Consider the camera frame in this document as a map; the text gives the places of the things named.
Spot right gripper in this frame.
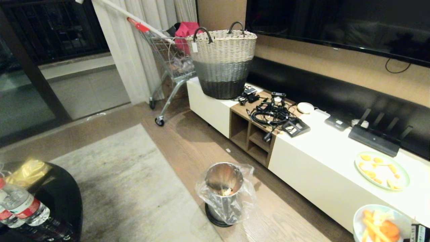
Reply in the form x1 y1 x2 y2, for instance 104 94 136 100
411 224 430 242

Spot pale green dish with scraps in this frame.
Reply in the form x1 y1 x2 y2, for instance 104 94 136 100
353 204 413 242

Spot silver trash bin with bag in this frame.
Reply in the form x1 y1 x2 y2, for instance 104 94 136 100
195 163 257 226

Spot metal trash bin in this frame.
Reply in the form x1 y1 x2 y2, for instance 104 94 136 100
204 162 244 228

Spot pale green plate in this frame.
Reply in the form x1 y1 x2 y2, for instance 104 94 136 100
354 151 410 191

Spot black router with antennas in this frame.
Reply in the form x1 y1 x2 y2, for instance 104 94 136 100
348 108 413 158

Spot white low tv cabinet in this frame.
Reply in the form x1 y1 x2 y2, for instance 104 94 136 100
186 77 430 234

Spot dark grey flat box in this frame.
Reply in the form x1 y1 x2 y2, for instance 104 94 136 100
325 115 352 131

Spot black square device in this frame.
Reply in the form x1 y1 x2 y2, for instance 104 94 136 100
282 118 311 138

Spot white round device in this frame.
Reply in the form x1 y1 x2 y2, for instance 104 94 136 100
297 102 315 114

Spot wooden open shelf unit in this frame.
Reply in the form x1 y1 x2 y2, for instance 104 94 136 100
230 90 297 168

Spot black power adapter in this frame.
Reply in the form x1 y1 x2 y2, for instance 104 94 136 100
239 87 260 105

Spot black flat television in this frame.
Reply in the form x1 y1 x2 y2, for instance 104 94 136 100
245 0 430 68

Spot grey rug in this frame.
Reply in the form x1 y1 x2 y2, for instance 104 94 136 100
49 123 225 242

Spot metal shopping cart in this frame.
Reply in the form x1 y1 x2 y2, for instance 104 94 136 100
127 17 197 127

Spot pink red bag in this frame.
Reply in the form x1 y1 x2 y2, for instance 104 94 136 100
174 22 201 54

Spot cream curtain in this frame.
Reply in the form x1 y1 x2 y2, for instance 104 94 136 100
91 0 198 105

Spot white pole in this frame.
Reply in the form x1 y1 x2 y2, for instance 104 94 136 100
75 0 172 38

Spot black round table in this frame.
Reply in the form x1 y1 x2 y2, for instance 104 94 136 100
0 162 83 242

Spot red-labelled water bottle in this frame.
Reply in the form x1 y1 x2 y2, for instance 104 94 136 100
0 177 50 226
0 206 26 228

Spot gold foil package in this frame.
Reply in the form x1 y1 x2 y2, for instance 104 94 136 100
6 159 51 188

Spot dark sliding glass door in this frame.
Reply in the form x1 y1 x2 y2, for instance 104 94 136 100
0 0 110 148

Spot black cable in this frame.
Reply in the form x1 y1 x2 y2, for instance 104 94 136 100
385 58 412 74

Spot black wall panel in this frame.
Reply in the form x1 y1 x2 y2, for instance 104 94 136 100
246 56 430 161

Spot tangled black cables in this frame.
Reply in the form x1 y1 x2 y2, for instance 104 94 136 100
247 98 298 134

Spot woven two-handled laundry basket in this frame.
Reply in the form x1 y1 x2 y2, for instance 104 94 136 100
185 22 258 100

